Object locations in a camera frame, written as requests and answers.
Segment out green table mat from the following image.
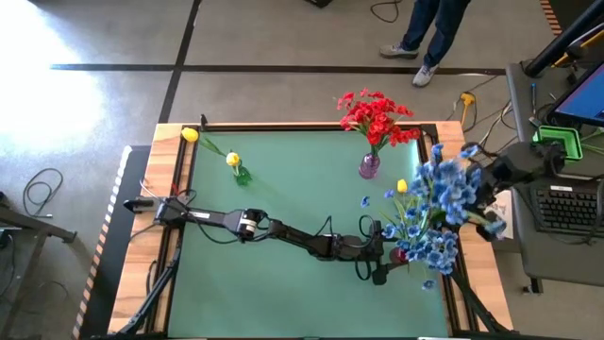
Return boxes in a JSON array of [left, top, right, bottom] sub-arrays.
[[167, 127, 449, 339]]

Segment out striped hazard tape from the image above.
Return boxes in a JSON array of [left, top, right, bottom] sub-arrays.
[[71, 144, 134, 340]]

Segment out black metal stand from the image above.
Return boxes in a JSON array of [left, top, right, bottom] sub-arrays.
[[0, 191, 79, 340]]

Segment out black floor mat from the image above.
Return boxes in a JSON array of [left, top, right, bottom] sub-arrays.
[[77, 144, 157, 340]]

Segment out black table frame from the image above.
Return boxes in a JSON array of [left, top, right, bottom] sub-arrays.
[[145, 121, 473, 339]]

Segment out green glass vase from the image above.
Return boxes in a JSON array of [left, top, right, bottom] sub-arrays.
[[234, 164, 254, 186]]

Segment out monitor with blue screen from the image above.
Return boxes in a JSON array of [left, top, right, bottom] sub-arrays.
[[546, 60, 604, 128]]

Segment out grey desk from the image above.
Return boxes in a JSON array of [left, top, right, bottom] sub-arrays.
[[505, 59, 604, 288]]

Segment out black keyboard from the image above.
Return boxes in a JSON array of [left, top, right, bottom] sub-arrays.
[[528, 183, 604, 238]]

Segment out person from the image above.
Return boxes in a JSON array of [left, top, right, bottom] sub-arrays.
[[379, 0, 473, 89]]

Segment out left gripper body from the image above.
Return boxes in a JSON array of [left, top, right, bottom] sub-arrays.
[[329, 217, 389, 287]]

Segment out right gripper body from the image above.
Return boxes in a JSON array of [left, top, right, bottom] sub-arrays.
[[474, 158, 509, 242]]

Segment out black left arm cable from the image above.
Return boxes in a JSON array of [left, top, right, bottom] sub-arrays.
[[186, 188, 378, 282]]

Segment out yellow artificial tulip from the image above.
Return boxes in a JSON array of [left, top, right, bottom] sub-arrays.
[[181, 126, 227, 157], [394, 178, 412, 223], [225, 150, 243, 174]]

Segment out black support strut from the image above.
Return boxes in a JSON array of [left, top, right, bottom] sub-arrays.
[[115, 245, 184, 337], [441, 263, 513, 335]]

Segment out black coiled floor cable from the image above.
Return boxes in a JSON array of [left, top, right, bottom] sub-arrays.
[[22, 166, 65, 219]]

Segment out red artificial flower bunch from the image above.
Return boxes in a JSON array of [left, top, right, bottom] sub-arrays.
[[353, 93, 414, 155], [365, 120, 422, 157], [336, 88, 378, 155]]

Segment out green plastic box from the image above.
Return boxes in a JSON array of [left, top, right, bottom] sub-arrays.
[[532, 125, 585, 162]]

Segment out white paper sheet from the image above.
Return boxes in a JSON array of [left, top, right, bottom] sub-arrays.
[[490, 191, 515, 240]]

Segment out green stems on desk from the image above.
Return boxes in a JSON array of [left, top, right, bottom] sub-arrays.
[[583, 129, 604, 155]]

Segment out purple glass vase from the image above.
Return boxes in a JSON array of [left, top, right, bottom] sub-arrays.
[[358, 151, 381, 180]]

